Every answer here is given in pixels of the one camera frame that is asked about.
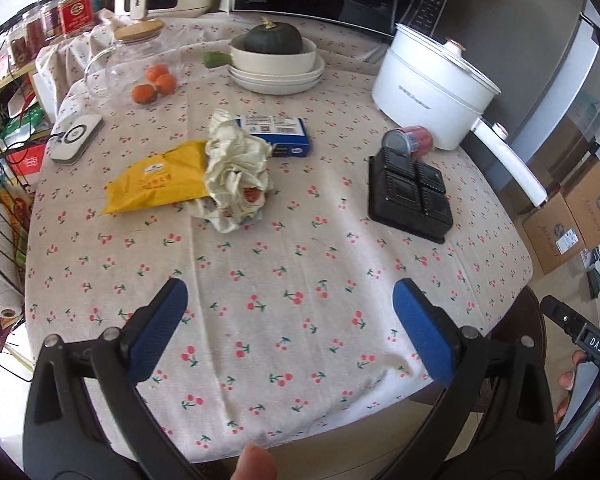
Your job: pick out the red box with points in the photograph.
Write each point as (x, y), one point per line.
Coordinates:
(30, 165)

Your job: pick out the person's left hand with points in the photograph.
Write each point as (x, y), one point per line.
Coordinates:
(257, 465)

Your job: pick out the person's right hand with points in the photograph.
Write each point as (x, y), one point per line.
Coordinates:
(567, 382)

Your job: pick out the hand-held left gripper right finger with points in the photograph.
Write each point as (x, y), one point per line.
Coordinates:
(425, 330)

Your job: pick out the cream plate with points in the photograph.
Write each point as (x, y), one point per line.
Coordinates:
(275, 89)
(310, 72)

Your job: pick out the grey refrigerator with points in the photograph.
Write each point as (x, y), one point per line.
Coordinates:
(530, 35)

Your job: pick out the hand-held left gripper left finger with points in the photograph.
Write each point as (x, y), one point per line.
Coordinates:
(160, 325)

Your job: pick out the cherry print tablecloth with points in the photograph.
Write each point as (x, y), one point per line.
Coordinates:
(280, 260)

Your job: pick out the white flat device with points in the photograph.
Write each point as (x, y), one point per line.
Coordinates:
(75, 137)

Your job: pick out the dark green pumpkin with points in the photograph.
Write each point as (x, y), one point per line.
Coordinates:
(272, 37)

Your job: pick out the red label glass jar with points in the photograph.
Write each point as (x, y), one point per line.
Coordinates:
(77, 10)
(50, 20)
(16, 47)
(34, 32)

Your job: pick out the paper towel roll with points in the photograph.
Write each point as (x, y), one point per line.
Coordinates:
(5, 275)

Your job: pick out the white paper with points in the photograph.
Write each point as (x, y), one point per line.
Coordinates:
(235, 170)

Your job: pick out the small orange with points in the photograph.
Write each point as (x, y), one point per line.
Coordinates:
(158, 72)
(165, 84)
(143, 94)

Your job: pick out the glass jar with wooden lid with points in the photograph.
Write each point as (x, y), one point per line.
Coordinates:
(125, 55)

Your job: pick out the white electric pot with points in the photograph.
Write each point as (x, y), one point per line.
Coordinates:
(420, 90)

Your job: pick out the black plastic tray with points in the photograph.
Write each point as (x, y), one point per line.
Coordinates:
(410, 200)

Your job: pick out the glass pot lid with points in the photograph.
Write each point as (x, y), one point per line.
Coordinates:
(455, 46)

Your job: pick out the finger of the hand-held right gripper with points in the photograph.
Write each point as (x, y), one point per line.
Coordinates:
(562, 317)

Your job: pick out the red soda can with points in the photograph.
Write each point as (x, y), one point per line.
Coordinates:
(415, 140)

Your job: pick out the yellow packet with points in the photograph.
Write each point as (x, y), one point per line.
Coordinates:
(155, 180)

